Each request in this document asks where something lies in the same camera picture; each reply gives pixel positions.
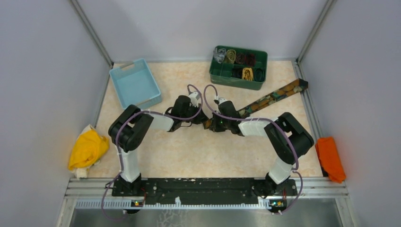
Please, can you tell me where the white cloth under yellow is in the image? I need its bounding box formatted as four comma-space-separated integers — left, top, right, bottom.
68, 124, 97, 178

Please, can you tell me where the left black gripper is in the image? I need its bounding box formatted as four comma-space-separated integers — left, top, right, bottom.
181, 103, 209, 125

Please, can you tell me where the orange cloth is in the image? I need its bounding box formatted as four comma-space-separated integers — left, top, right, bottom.
315, 137, 346, 183

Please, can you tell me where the brown blue floral tie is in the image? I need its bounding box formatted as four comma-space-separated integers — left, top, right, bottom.
202, 79, 309, 132

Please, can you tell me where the yellow patterned rolled tie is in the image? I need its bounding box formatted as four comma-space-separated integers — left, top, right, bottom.
241, 68, 254, 81

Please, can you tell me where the tan rolled tie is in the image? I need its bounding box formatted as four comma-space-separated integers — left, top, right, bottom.
224, 49, 236, 64

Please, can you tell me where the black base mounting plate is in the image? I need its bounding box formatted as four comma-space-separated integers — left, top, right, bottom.
111, 177, 298, 205

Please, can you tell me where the dark red rolled tie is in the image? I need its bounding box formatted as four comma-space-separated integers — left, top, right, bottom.
235, 53, 255, 67

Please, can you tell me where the green compartment organizer box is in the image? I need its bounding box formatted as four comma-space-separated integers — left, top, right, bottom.
209, 45, 268, 90

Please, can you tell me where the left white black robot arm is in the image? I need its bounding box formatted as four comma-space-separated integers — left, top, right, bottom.
108, 92, 207, 196

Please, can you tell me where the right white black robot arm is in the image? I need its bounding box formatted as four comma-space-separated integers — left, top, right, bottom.
213, 98, 314, 196

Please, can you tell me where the grey slotted cable duct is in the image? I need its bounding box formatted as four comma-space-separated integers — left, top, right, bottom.
76, 199, 271, 210

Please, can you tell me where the light blue plastic basket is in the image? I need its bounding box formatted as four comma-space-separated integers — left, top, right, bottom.
109, 58, 162, 109

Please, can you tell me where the dark green rolled tie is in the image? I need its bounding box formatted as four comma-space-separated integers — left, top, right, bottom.
253, 68, 265, 82

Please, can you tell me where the grey rolled tie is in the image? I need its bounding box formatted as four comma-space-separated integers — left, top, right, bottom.
213, 47, 227, 64

